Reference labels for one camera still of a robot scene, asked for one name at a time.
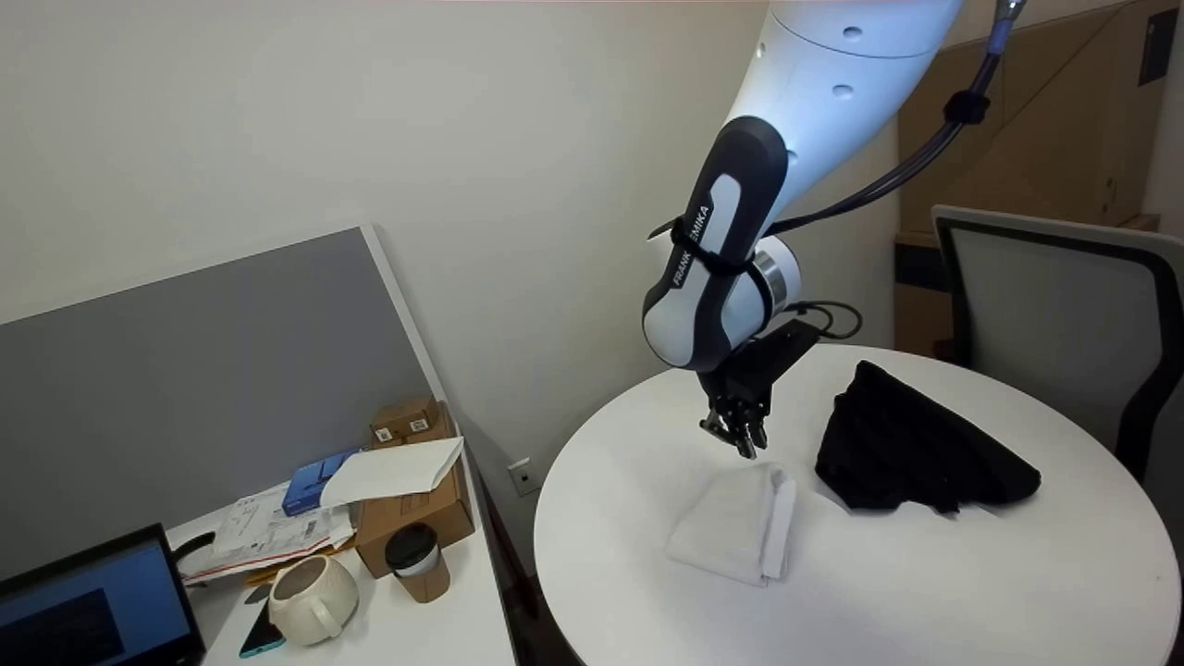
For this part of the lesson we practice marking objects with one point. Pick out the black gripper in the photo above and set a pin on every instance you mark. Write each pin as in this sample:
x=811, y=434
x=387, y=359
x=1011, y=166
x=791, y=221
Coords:
x=759, y=370

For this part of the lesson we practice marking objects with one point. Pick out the red striped white towel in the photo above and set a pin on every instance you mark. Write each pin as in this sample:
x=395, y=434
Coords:
x=728, y=530

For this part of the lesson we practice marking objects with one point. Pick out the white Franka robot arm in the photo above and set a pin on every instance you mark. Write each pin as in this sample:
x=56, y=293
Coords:
x=801, y=111

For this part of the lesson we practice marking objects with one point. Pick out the black crumpled cloth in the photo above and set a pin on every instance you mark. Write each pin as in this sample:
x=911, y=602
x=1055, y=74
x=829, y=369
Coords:
x=911, y=449

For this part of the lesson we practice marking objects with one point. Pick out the small cardboard box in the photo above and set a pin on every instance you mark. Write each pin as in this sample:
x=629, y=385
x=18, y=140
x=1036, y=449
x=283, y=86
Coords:
x=411, y=424

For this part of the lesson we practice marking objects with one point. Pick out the large cardboard box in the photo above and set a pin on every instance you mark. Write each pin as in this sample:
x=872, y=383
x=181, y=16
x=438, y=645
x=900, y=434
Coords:
x=411, y=505

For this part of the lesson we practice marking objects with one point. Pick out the brown paper coffee cup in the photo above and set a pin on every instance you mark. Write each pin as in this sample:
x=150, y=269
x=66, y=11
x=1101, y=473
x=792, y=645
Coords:
x=419, y=567

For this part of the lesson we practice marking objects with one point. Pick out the grey mesh office chair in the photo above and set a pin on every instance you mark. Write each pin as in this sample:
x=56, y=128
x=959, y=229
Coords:
x=1060, y=308

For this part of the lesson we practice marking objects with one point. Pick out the white office desk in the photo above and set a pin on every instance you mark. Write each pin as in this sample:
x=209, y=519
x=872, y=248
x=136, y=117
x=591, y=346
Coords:
x=409, y=631

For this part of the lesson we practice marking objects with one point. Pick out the blue pouch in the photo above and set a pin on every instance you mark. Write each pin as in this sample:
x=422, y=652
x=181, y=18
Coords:
x=311, y=481

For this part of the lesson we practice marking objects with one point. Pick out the white tape roll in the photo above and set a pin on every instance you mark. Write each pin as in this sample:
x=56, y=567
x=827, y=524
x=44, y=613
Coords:
x=311, y=602

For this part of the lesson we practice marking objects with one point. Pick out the brown wooden door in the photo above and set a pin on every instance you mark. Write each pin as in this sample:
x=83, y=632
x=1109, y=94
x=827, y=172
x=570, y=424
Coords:
x=1073, y=123

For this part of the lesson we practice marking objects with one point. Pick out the grey desk partition panel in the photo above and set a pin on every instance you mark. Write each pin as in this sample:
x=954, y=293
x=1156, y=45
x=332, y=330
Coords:
x=188, y=392

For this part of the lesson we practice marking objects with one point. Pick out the black laptop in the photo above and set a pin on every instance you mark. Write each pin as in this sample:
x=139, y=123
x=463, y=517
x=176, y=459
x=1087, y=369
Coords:
x=95, y=604

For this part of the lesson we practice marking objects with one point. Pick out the white wall outlet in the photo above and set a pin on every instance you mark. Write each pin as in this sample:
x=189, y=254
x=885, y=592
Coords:
x=523, y=473

